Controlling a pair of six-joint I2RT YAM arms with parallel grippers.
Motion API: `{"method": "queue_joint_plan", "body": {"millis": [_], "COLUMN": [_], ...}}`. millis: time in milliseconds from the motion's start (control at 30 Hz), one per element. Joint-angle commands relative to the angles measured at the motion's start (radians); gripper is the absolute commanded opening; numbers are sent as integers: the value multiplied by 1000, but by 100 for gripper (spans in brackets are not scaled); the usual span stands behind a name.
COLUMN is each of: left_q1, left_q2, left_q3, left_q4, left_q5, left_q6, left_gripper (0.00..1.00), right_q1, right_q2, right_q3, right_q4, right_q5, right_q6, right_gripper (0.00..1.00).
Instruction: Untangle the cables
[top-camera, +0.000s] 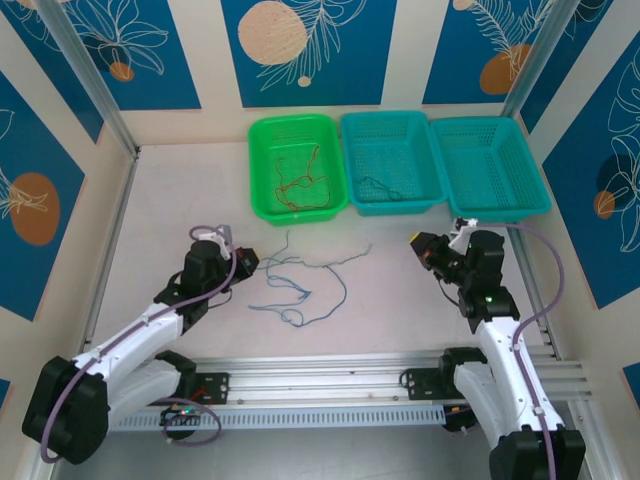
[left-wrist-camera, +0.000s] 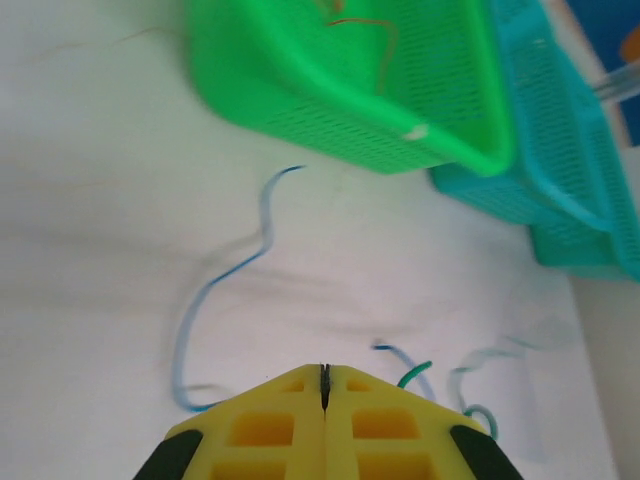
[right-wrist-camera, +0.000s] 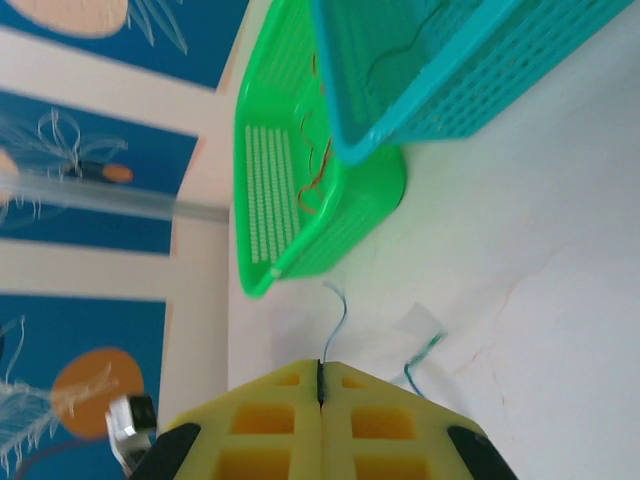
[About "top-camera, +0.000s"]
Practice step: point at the teal plastic basket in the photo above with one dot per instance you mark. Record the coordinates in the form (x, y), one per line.
(490, 165)
(390, 150)

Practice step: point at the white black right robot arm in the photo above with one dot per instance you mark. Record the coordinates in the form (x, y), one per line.
(505, 360)

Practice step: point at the small electronics board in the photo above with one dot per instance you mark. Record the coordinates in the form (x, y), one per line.
(457, 420)
(180, 415)

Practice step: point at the aluminium side rail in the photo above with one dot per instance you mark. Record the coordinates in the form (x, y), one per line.
(112, 240)

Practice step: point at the aluminium frame post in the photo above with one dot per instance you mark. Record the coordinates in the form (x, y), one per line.
(90, 75)
(545, 55)

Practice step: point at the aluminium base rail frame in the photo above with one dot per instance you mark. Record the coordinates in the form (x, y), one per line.
(325, 380)

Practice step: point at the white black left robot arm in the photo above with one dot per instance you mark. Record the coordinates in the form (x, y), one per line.
(125, 340)

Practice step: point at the green plastic basket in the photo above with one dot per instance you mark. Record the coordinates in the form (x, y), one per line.
(260, 150)

